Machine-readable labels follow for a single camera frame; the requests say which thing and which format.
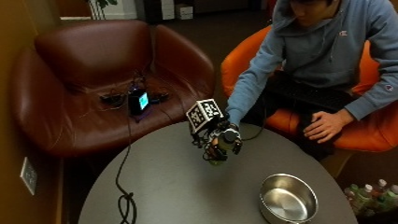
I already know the green bottle with grey cap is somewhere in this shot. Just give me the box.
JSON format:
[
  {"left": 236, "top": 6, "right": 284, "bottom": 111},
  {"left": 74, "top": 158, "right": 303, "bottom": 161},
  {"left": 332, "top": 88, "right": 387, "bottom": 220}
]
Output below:
[{"left": 207, "top": 129, "right": 239, "bottom": 167}]

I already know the group of plastic bottles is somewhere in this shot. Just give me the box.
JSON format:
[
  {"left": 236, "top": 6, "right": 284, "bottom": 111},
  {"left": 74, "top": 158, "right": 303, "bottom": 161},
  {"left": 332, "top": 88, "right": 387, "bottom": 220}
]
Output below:
[{"left": 341, "top": 178, "right": 398, "bottom": 218}]

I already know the orange armchair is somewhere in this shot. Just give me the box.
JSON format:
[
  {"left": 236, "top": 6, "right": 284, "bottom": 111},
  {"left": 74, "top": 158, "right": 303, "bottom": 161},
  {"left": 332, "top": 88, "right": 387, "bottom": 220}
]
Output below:
[{"left": 219, "top": 25, "right": 398, "bottom": 153}]

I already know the black device with lit screen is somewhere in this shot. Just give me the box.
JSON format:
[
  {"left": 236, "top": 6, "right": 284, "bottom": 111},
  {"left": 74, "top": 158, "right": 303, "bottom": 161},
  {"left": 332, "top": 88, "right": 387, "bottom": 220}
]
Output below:
[{"left": 126, "top": 88, "right": 150, "bottom": 116}]

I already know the person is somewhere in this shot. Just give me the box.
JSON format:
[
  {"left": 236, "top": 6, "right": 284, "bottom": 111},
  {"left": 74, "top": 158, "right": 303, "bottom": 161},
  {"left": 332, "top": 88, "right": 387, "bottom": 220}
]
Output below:
[{"left": 224, "top": 0, "right": 398, "bottom": 162}]

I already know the black cable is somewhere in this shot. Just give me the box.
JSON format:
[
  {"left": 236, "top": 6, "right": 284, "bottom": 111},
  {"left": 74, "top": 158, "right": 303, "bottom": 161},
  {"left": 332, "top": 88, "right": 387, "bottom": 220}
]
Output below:
[{"left": 114, "top": 102, "right": 138, "bottom": 224}]

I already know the white wall outlet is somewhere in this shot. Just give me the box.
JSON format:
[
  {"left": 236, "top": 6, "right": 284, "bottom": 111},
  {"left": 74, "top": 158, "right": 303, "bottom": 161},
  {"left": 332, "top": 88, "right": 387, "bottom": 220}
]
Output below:
[{"left": 18, "top": 156, "right": 39, "bottom": 196}]

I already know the steel bowl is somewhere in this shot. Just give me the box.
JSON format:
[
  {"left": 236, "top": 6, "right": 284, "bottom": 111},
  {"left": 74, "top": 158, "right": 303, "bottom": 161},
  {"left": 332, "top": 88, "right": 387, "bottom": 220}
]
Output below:
[{"left": 258, "top": 173, "right": 319, "bottom": 224}]

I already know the brown leather armchair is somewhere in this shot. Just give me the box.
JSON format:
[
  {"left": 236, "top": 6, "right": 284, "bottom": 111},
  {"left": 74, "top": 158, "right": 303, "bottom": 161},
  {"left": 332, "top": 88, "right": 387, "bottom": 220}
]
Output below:
[{"left": 9, "top": 19, "right": 216, "bottom": 158}]

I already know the white marker cube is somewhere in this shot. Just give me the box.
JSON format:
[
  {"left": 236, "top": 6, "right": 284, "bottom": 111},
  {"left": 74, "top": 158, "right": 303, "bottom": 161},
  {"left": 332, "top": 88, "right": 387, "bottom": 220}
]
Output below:
[{"left": 184, "top": 98, "right": 224, "bottom": 135}]

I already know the white box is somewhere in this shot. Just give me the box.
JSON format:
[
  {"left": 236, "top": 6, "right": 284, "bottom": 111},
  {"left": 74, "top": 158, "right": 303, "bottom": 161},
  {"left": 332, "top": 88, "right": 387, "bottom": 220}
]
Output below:
[{"left": 174, "top": 3, "right": 195, "bottom": 21}]

